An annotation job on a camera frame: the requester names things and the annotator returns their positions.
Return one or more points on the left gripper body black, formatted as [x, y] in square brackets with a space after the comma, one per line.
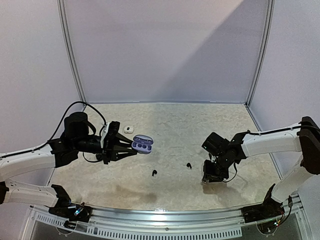
[106, 151]

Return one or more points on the aluminium frame post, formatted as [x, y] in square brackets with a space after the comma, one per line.
[61, 5]
[262, 51]

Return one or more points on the white earbud charging case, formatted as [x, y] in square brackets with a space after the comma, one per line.
[128, 129]

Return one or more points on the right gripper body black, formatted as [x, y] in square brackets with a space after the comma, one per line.
[211, 175]

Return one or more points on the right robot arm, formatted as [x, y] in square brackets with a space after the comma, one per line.
[302, 137]

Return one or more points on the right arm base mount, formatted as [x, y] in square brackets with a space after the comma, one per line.
[263, 211]

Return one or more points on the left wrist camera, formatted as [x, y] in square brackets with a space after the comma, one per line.
[103, 133]

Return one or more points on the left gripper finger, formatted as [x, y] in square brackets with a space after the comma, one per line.
[121, 138]
[124, 154]

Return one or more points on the left aluminium frame post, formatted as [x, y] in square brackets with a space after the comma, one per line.
[61, 5]

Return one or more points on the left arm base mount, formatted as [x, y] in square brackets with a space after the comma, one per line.
[72, 211]

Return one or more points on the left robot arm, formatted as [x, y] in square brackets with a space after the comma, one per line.
[79, 135]

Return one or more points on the right aluminium frame post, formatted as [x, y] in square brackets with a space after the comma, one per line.
[262, 51]

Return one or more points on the aluminium front rail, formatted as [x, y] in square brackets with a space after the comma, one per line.
[122, 224]

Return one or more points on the black earbud right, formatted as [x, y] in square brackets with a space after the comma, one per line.
[189, 165]

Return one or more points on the blue grey charging case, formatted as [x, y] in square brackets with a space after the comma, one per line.
[142, 144]

